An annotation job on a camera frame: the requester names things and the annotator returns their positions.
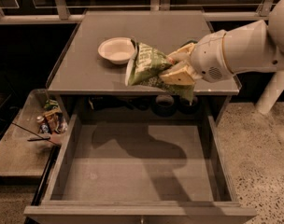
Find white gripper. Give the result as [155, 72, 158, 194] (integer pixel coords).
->
[159, 30, 234, 86]

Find green jalapeno chip bag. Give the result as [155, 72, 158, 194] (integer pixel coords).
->
[125, 40, 194, 102]

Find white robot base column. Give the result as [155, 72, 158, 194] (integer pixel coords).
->
[256, 71, 284, 114]

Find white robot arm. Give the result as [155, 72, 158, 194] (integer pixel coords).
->
[159, 0, 284, 85]

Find grey cabinet with counter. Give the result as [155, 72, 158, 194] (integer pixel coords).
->
[45, 9, 243, 123]

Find open grey top drawer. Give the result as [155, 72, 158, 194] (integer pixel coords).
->
[24, 110, 256, 224]

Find green and yellow sponge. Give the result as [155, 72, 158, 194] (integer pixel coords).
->
[181, 40, 198, 48]

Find dark round container right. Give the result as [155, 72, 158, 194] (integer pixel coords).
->
[178, 97, 199, 114]

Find dark round container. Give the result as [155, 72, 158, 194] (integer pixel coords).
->
[151, 95, 177, 117]
[178, 97, 199, 114]

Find dark round container left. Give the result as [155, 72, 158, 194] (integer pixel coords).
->
[151, 95, 177, 117]

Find white paper bowl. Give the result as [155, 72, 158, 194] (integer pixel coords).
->
[98, 37, 135, 64]

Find snack packets in bin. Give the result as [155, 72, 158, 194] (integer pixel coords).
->
[36, 99, 67, 134]

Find metal window railing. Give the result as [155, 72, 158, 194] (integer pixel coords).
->
[0, 0, 279, 24]

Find grey plastic bin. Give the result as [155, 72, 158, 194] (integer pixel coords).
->
[0, 89, 64, 176]

